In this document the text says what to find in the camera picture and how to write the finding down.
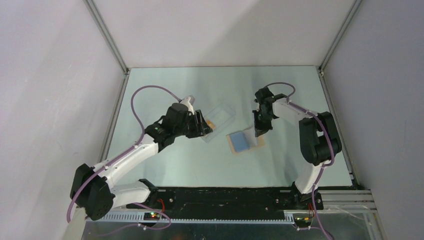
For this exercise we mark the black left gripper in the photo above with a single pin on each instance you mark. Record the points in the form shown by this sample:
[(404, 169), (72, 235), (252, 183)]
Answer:
[(201, 128)]

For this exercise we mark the right aluminium frame post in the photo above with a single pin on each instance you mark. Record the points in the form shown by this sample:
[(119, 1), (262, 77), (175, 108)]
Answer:
[(340, 34)]

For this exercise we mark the orange credit card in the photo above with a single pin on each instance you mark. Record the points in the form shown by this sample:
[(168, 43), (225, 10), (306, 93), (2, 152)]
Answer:
[(211, 124)]

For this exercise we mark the aluminium frame post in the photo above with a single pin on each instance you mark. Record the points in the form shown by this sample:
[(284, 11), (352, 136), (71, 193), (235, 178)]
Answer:
[(340, 34), (106, 34)]

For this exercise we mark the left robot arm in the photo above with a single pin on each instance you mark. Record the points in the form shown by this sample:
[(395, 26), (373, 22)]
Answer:
[(95, 188)]

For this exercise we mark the grey slotted cable duct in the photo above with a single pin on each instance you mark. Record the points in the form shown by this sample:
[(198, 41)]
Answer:
[(143, 217)]

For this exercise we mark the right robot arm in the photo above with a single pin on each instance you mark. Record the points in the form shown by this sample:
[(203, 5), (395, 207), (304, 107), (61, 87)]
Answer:
[(319, 138)]

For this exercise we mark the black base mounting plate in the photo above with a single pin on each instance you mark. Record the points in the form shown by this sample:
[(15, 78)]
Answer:
[(228, 203)]

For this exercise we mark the blue credit card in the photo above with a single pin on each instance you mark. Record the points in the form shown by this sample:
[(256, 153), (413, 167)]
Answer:
[(239, 142)]

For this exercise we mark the beige leather card holder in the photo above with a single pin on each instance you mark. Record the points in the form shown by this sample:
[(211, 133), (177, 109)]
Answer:
[(253, 141)]

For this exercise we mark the left aluminium frame post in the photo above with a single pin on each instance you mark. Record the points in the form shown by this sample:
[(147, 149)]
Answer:
[(106, 34)]

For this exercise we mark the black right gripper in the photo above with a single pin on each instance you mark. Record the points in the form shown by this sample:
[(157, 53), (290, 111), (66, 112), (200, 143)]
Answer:
[(260, 129)]

